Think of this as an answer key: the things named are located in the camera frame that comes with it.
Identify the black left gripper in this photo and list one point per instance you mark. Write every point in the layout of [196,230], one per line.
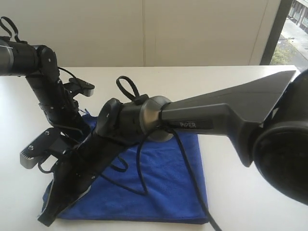
[60,109]

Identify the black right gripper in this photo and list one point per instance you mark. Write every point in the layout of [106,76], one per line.
[73,177]

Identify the blue microfiber towel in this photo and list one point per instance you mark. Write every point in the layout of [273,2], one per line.
[118,196]

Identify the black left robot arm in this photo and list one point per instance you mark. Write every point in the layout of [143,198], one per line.
[39,66]

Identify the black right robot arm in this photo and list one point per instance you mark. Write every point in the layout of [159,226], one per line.
[266,120]

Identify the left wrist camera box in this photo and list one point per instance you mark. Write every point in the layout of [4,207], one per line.
[77,86]

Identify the dark window frame post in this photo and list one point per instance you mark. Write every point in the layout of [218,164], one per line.
[276,29]

